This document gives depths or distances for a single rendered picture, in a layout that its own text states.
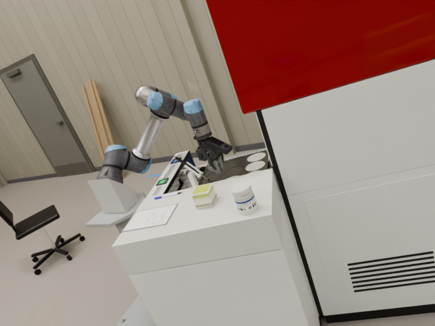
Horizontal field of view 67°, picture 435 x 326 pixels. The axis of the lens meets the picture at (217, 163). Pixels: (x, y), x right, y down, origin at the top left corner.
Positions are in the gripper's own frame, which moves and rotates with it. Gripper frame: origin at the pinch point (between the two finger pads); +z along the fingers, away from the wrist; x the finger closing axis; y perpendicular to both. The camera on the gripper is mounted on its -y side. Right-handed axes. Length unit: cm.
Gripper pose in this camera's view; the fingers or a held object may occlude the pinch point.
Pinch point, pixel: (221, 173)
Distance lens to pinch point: 150.4
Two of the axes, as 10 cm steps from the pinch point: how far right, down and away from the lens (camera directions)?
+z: 3.3, 8.7, 3.6
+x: -5.9, 4.9, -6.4
